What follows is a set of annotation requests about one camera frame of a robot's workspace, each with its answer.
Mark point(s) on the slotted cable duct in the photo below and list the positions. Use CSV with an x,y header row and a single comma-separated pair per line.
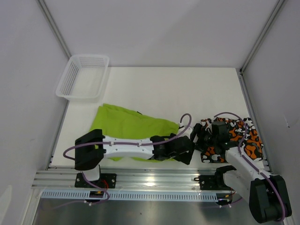
x,y
132,195

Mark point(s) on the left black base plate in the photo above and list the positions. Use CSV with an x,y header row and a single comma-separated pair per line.
x,y
106,180

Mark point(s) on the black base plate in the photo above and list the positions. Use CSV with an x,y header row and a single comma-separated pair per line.
x,y
106,180
211,183

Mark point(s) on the right aluminium frame post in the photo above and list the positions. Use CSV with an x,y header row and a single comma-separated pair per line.
x,y
263,34

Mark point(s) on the orange camouflage shorts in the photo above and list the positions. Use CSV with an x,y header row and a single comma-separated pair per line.
x,y
251,145

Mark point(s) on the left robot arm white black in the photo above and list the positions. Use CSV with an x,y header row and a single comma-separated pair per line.
x,y
92,147

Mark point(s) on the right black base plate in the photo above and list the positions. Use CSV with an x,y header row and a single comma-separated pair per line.
x,y
211,183

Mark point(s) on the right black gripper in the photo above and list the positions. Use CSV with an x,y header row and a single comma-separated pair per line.
x,y
197,130

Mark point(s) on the aluminium frame post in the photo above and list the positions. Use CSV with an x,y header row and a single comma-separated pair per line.
x,y
54,28
263,34

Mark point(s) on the white plastic basket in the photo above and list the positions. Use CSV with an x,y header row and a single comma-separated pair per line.
x,y
84,78

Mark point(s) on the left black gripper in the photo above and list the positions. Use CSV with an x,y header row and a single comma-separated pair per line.
x,y
185,157

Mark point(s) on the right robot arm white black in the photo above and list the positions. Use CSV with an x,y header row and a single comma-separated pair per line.
x,y
236,143

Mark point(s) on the left aluminium frame post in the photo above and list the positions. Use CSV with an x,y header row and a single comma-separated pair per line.
x,y
54,28

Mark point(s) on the green shorts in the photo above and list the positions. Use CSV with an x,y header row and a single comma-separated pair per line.
x,y
119,122

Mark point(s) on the aluminium mounting rail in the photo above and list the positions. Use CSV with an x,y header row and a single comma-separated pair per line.
x,y
127,179

